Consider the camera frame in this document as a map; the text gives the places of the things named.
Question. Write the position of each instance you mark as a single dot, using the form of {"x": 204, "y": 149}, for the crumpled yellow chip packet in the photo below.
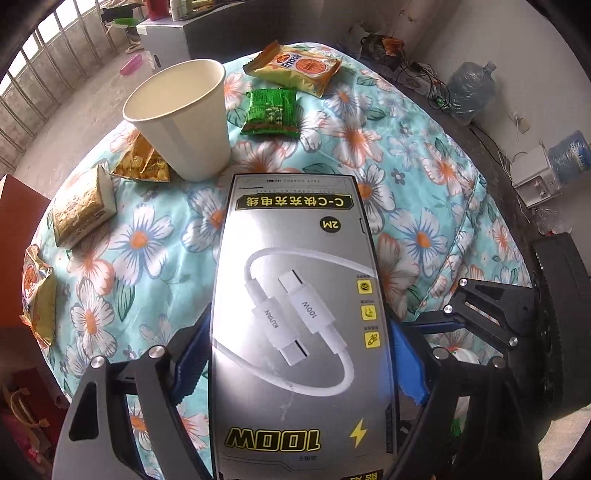
{"x": 143, "y": 164}

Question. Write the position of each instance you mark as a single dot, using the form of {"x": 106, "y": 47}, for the grey cabinet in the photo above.
{"x": 198, "y": 37}

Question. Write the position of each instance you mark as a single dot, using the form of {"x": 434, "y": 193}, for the pink plastic object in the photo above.
{"x": 130, "y": 65}

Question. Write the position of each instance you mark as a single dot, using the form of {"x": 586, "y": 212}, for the black orange bag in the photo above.
{"x": 381, "y": 46}

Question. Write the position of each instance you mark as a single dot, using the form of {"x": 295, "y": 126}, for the gold snack packet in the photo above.
{"x": 81, "y": 212}

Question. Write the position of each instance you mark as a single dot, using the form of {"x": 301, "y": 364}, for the clear water jug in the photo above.
{"x": 471, "y": 92}

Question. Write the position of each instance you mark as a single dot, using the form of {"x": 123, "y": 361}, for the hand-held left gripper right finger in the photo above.
{"x": 408, "y": 364}

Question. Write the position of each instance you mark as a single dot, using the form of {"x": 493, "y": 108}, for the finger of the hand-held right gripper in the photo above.
{"x": 461, "y": 318}

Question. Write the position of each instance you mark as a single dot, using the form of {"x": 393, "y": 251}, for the beige slipper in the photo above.
{"x": 135, "y": 46}

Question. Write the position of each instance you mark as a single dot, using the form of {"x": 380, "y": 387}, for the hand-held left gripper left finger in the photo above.
{"x": 191, "y": 362}

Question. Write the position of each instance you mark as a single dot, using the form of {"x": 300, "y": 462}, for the metal window railing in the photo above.
{"x": 46, "y": 60}

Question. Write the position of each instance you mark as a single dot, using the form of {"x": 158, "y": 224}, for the orange wooden cabinet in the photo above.
{"x": 18, "y": 196}

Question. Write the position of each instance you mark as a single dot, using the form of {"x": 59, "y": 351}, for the small green snack packet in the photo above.
{"x": 270, "y": 113}

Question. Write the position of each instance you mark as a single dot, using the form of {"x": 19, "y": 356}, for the yellow orange snack packet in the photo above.
{"x": 295, "y": 67}

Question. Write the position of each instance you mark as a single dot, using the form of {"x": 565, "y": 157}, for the red gift bag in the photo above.
{"x": 27, "y": 415}

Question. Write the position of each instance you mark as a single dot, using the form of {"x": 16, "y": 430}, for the white electric box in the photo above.
{"x": 535, "y": 177}

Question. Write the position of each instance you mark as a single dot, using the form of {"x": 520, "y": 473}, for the blue water jug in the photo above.
{"x": 570, "y": 157}

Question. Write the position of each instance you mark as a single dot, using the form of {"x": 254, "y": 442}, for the white paper cup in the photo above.
{"x": 194, "y": 134}

